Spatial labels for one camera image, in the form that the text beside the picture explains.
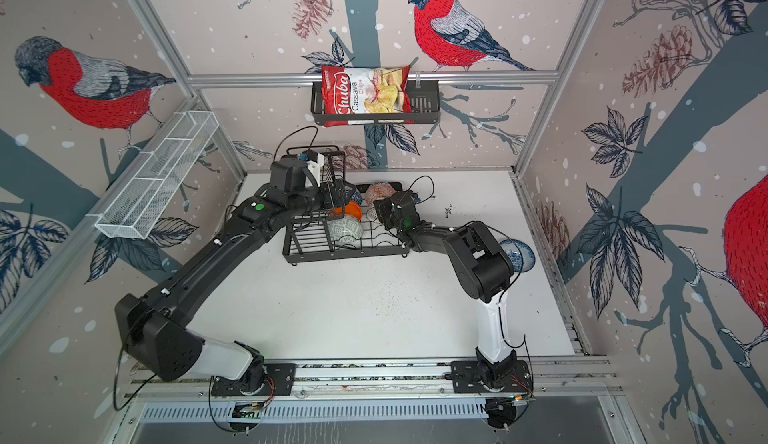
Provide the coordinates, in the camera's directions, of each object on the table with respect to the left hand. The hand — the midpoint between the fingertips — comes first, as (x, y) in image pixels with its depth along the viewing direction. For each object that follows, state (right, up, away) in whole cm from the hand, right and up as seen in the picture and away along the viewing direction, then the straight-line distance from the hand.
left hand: (343, 188), depth 75 cm
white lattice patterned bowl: (+5, -8, +26) cm, 28 cm away
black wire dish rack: (-16, -16, +22) cm, 31 cm away
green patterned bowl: (-3, -14, +25) cm, 29 cm away
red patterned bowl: (+7, 0, +32) cm, 33 cm away
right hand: (+4, -5, +21) cm, 22 cm away
